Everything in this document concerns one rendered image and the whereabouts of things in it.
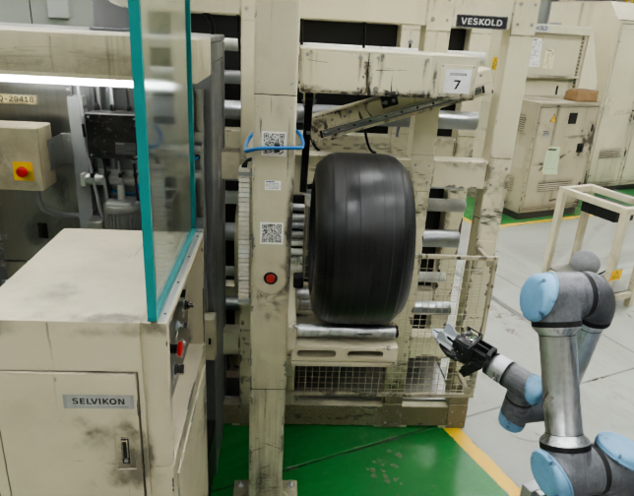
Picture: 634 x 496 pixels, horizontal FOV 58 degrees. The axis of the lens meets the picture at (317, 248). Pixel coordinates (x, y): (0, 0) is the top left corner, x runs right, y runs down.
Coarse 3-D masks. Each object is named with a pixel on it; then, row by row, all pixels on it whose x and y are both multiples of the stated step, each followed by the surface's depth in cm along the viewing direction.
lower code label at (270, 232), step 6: (264, 222) 182; (270, 222) 183; (276, 222) 183; (282, 222) 183; (264, 228) 183; (270, 228) 183; (276, 228) 183; (282, 228) 184; (264, 234) 184; (270, 234) 184; (276, 234) 184; (282, 234) 184; (264, 240) 185; (270, 240) 185; (276, 240) 185; (282, 240) 185
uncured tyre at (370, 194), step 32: (320, 160) 191; (352, 160) 179; (384, 160) 180; (320, 192) 173; (352, 192) 169; (384, 192) 170; (320, 224) 169; (352, 224) 166; (384, 224) 167; (320, 256) 170; (352, 256) 167; (384, 256) 167; (320, 288) 174; (352, 288) 170; (384, 288) 171; (352, 320) 183; (384, 320) 183
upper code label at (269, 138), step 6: (264, 132) 172; (270, 132) 172; (276, 132) 172; (282, 132) 172; (264, 138) 173; (270, 138) 173; (276, 138) 173; (282, 138) 173; (264, 144) 173; (270, 144) 173; (282, 144) 174; (270, 150) 174; (282, 150) 174
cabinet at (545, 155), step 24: (528, 96) 620; (552, 96) 635; (528, 120) 588; (552, 120) 587; (576, 120) 601; (528, 144) 591; (552, 144) 599; (576, 144) 614; (528, 168) 597; (552, 168) 612; (576, 168) 627; (528, 192) 609; (552, 192) 625; (528, 216) 624
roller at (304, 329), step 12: (300, 324) 190; (312, 324) 190; (324, 324) 191; (336, 324) 191; (348, 324) 192; (300, 336) 190; (312, 336) 190; (324, 336) 190; (336, 336) 190; (348, 336) 191; (360, 336) 191; (372, 336) 191; (384, 336) 191; (396, 336) 191
